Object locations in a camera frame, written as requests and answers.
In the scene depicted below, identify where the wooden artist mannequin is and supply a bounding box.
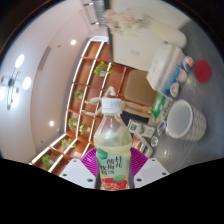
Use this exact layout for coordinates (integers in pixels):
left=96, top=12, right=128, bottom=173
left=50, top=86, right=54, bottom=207
left=83, top=85, right=154, bottom=118

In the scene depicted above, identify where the ceiling air vent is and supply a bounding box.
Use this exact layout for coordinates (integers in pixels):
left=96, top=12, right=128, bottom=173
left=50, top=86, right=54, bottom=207
left=38, top=46, right=53, bottom=71

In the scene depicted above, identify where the tan upholstered chair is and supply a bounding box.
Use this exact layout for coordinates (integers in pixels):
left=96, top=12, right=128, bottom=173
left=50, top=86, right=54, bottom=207
left=123, top=69, right=158, bottom=108

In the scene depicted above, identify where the green and white carton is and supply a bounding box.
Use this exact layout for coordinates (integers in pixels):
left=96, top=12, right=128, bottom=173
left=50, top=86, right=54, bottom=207
left=127, top=118, right=157, bottom=138

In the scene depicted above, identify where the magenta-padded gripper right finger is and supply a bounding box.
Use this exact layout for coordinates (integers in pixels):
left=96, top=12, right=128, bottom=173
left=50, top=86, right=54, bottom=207
left=129, top=147, right=170, bottom=189

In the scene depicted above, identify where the wooden bookshelf unit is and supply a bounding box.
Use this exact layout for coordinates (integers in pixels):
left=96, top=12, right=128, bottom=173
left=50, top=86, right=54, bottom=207
left=29, top=36, right=134, bottom=177

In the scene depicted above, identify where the stack of white books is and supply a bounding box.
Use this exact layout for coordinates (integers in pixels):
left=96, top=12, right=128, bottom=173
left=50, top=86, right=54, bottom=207
left=146, top=43, right=185, bottom=96

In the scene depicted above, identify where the small stack of books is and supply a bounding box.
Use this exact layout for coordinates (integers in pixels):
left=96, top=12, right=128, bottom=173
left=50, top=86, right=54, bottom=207
left=131, top=134, right=154, bottom=158

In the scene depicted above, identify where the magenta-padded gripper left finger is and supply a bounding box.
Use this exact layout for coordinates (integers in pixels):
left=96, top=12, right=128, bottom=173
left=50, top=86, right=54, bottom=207
left=59, top=147, right=98, bottom=189

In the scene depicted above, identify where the flat round red coaster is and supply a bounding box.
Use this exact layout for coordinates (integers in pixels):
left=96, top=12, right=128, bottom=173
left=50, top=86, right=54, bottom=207
left=194, top=59, right=212, bottom=84

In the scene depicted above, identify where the dark jacket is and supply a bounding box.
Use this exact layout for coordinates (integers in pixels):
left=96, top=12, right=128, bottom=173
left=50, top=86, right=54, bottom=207
left=119, top=111, right=151, bottom=126

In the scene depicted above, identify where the white jug vase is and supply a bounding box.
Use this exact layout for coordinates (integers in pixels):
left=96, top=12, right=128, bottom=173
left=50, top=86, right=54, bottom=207
left=146, top=19, right=188, bottom=49

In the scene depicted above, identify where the white patterned mug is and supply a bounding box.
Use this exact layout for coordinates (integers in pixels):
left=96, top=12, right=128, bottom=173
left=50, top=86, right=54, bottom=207
left=165, top=98, right=208, bottom=142

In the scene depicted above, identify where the yellow drink bottle white cap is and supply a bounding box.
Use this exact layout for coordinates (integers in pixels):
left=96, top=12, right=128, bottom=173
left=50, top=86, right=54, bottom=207
left=93, top=97, right=133, bottom=192

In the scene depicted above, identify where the ceiling chandelier with round lamps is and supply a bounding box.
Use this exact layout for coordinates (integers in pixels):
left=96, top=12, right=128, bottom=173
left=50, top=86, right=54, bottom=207
left=0, top=53, right=33, bottom=111

